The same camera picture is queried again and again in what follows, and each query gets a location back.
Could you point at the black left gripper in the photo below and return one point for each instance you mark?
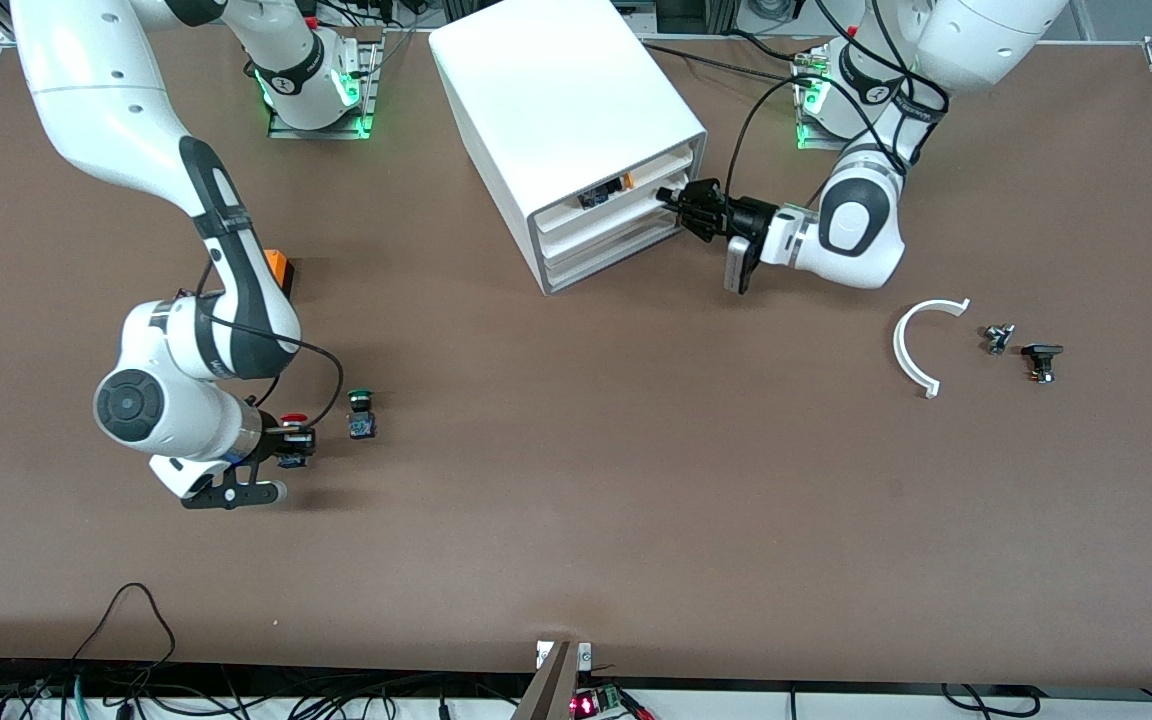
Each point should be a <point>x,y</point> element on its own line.
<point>748,217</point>

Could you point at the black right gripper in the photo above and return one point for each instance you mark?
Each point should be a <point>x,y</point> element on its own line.
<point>279,441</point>

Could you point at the red push button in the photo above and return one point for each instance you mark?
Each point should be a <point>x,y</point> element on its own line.
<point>293,418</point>

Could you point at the white plastic drawer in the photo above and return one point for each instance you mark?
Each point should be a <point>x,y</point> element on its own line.
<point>616,250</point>
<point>626,208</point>
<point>626,232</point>

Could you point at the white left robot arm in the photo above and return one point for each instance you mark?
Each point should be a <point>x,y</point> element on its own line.
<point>861,225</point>

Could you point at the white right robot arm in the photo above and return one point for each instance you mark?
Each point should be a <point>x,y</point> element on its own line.
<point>136,400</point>

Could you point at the green push button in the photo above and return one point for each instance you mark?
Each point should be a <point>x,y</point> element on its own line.
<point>361,413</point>

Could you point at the orange button box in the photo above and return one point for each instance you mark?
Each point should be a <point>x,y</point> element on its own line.
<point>279,272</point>

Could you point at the white drawer cabinet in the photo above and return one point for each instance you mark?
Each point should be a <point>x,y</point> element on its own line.
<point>556,90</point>

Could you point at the black push button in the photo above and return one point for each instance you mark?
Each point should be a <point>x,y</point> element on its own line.
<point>1041,360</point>

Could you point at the black blue electrical component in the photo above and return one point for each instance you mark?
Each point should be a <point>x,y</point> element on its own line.
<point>601,195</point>

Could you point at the small grey metal part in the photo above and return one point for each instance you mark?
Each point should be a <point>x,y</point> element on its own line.
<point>998,338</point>

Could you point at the circuit board with red display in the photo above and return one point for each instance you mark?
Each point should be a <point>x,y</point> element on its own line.
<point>598,702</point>

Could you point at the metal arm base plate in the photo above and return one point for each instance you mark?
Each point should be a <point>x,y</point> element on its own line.
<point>808,110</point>
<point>371,80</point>

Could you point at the white curved plastic bracket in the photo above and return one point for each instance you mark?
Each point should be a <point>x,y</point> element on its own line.
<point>904,350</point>

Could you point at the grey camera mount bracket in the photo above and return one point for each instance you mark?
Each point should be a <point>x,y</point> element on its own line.
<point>551,685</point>

